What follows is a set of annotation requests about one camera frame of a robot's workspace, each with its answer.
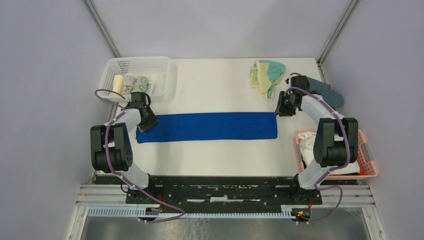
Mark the white cable duct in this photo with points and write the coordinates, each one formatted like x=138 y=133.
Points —
x=140 y=212

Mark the pink plastic basket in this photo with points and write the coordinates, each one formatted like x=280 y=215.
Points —
x=364 y=159

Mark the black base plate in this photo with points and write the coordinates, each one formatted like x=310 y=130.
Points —
x=226 y=195

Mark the cream rolled towel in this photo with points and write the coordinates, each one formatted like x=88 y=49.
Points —
x=118 y=82

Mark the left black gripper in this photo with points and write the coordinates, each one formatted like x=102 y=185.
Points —
x=152 y=121

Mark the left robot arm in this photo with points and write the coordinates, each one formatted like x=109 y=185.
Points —
x=110 y=146

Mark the green yellow towel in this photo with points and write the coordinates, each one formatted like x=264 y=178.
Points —
x=265 y=75

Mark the white cloth in pink basket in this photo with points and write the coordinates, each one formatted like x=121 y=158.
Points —
x=306 y=140

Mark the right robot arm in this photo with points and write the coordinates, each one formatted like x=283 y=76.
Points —
x=336 y=140

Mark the aluminium frame rails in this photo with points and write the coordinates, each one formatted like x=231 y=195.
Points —
x=357 y=211

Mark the patterned rolled towel left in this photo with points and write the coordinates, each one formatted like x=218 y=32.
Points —
x=128 y=84

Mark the white plastic basket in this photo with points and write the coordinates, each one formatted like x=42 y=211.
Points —
x=155 y=68

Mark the grey blue towel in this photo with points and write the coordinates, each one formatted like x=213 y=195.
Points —
x=330 y=96

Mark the patterned rolled towel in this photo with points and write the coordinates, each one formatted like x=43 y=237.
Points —
x=144 y=85
x=128 y=84

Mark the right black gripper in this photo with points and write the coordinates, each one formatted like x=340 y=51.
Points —
x=280 y=110

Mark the patterned rolled towel right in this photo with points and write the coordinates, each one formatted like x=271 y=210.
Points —
x=144 y=85

